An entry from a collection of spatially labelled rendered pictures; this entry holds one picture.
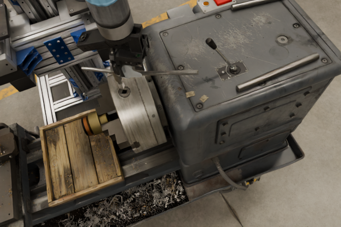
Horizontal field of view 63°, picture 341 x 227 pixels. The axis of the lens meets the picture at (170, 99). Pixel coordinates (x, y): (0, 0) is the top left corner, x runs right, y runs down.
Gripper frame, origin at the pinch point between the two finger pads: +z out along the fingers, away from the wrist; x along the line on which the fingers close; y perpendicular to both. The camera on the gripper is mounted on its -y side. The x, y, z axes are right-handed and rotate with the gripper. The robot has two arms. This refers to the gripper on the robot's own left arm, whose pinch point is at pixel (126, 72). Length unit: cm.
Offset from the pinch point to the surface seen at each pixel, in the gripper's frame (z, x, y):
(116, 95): 13.2, -1.7, -5.7
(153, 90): 18.5, 3.8, 4.8
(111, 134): 24.7, -12.0, -7.8
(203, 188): 80, -19, 28
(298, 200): 132, -11, 93
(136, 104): 14.1, -3.6, 1.2
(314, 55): 8, 18, 54
